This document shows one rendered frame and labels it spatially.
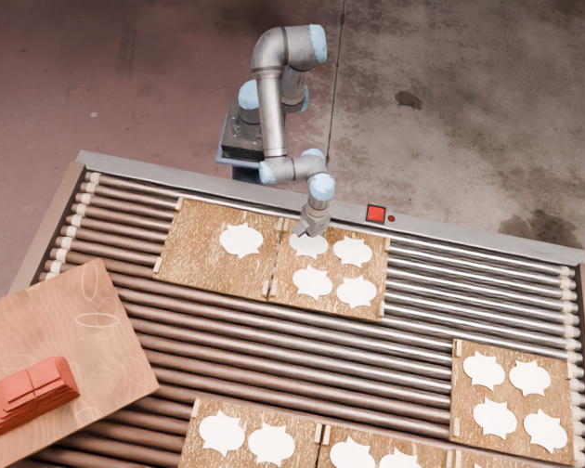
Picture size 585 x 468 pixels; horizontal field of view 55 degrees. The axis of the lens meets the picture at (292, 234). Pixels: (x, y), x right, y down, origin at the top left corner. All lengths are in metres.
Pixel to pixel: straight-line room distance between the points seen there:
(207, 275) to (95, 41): 2.55
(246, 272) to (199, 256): 0.18
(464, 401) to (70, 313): 1.32
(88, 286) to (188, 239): 0.40
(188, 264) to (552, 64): 3.40
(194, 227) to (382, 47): 2.57
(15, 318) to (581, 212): 3.20
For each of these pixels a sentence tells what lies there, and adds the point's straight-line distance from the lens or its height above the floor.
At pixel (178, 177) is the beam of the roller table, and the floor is 0.91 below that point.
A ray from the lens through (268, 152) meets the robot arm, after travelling 1.82.
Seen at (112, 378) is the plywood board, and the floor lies 1.04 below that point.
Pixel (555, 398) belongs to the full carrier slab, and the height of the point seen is 0.94.
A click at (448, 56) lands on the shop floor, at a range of 4.42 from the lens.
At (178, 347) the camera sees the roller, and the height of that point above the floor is 0.92.
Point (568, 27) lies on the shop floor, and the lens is 5.13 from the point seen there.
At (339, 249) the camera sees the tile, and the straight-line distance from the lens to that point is 2.11.
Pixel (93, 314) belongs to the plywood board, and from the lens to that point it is 1.92.
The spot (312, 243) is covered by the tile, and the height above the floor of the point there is 0.94.
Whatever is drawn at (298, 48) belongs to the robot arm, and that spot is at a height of 1.56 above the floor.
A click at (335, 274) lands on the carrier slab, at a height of 0.94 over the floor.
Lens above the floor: 2.78
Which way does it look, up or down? 60 degrees down
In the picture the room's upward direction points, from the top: 11 degrees clockwise
